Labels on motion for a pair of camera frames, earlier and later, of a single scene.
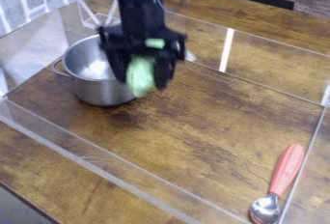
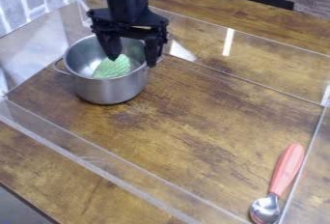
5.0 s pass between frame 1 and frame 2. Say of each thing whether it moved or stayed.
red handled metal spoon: stayed
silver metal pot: stayed
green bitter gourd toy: moved
